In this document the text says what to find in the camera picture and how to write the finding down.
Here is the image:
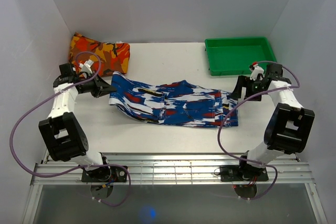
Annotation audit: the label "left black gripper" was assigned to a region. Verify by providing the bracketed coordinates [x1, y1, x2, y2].
[79, 71, 117, 99]

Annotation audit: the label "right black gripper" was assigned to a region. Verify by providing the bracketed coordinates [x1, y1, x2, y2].
[229, 76, 266, 102]

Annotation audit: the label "blue white patterned trousers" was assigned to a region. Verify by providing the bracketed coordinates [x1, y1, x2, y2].
[109, 72, 238, 128]

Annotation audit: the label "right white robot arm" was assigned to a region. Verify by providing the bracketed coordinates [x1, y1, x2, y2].
[229, 62, 315, 180]

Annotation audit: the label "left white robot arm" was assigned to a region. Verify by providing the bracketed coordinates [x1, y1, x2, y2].
[38, 60, 116, 182]

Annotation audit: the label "orange camouflage folded trousers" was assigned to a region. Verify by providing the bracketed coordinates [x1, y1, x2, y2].
[68, 33, 130, 77]

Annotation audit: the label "green plastic tray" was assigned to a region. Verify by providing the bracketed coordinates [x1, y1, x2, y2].
[205, 37, 277, 76]

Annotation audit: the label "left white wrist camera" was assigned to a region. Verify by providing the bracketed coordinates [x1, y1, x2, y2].
[79, 59, 94, 74]

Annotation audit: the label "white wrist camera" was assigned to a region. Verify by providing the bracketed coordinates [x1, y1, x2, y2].
[79, 59, 94, 74]
[249, 62, 264, 81]

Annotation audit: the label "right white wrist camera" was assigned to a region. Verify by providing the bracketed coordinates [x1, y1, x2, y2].
[249, 62, 264, 81]

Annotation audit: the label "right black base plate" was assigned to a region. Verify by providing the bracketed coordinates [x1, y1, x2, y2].
[219, 164, 269, 182]

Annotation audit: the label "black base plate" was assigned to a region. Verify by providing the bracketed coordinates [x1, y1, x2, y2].
[81, 166, 128, 183]
[219, 164, 269, 182]

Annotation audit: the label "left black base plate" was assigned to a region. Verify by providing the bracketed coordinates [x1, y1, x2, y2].
[81, 166, 128, 183]

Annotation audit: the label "aluminium rail frame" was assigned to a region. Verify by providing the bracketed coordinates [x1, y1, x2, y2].
[23, 153, 327, 223]

